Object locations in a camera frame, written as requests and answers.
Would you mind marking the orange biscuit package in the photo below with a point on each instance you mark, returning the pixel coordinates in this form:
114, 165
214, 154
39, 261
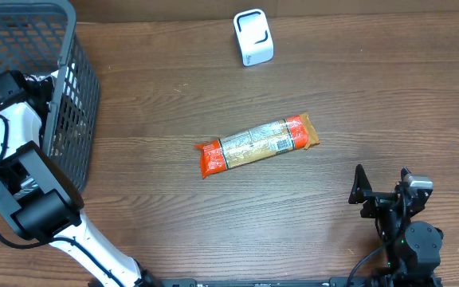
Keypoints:
254, 144

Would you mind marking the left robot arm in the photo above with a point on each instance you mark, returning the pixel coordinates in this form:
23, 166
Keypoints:
39, 205

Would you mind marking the grey plastic shopping basket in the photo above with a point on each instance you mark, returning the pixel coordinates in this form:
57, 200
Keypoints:
39, 38

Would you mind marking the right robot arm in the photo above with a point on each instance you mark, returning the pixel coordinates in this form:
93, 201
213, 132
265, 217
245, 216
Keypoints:
412, 248

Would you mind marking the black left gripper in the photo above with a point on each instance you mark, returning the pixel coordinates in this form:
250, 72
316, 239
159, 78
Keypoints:
38, 92

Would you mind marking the white barcode scanner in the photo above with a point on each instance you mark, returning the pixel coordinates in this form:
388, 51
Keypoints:
254, 38

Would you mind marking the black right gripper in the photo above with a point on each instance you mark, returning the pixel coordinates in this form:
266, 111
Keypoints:
382, 200

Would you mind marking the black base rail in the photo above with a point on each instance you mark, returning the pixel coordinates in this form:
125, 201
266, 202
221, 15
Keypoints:
332, 282

